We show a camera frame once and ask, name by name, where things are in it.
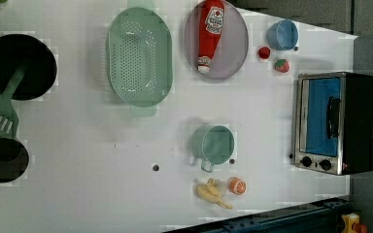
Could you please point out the blue metal frame rail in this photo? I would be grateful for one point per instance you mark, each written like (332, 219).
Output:
(317, 217)

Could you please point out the large black bowl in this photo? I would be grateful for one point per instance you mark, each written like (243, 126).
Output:
(42, 70)

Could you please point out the blue plastic cup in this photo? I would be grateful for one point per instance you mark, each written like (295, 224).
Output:
(282, 35)

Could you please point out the yellow orange clamp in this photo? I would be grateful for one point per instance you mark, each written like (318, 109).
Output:
(353, 224)

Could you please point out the grey round plate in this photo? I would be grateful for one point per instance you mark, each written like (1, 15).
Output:
(232, 49)

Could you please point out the green plastic mug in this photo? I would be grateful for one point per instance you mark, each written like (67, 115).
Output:
(213, 145)

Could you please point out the toy strawberry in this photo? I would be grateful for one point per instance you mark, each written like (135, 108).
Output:
(281, 65)

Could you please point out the toy orange half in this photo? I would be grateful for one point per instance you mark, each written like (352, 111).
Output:
(237, 186)

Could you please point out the green perforated colander basket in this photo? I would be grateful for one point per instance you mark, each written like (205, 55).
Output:
(139, 57)

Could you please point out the small black cup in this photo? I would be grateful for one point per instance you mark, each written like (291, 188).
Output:
(14, 160)

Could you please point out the small red toy fruit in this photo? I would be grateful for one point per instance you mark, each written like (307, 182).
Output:
(264, 52)

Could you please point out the toy peeled banana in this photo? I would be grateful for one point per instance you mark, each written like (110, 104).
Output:
(212, 191)

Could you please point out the red ketchup bottle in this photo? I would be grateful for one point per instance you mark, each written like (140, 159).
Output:
(210, 29)

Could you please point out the green slotted spatula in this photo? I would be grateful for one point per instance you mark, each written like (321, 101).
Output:
(8, 115)

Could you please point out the silver black toaster oven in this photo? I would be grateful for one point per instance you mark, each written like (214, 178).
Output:
(334, 123)

